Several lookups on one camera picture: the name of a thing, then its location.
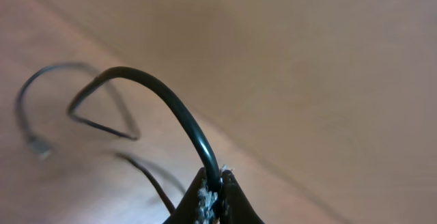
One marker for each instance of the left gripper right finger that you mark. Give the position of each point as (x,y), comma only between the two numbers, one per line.
(234,206)

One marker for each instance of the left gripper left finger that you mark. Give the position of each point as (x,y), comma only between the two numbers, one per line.
(198,205)

